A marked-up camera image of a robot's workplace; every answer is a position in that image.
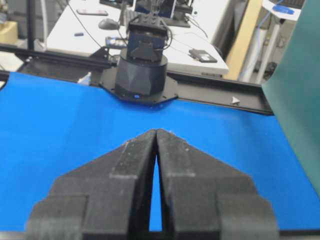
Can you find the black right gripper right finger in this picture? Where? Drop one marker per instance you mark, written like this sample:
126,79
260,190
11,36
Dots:
207,199

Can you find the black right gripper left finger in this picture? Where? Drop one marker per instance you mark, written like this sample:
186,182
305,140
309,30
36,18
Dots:
108,198

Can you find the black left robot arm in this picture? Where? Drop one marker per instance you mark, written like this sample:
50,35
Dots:
142,66

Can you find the blue table cloth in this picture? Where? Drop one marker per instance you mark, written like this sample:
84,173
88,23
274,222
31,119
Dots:
49,127

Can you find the green board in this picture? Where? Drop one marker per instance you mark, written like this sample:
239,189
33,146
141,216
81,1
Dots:
293,91

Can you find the black flat device on desk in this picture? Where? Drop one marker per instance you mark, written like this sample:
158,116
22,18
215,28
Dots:
202,56

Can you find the small blue object on desk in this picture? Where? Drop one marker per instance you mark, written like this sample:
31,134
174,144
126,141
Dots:
78,34

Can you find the white desk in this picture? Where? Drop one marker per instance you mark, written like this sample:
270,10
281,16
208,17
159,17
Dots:
61,39

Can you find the black computer mouse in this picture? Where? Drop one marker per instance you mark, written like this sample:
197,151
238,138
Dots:
108,24

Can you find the white remote control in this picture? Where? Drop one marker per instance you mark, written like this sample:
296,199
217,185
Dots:
91,12

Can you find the black aluminium frame rail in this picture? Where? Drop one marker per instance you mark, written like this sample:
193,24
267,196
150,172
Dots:
201,89

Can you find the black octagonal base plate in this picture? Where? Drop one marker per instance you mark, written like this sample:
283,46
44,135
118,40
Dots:
162,92

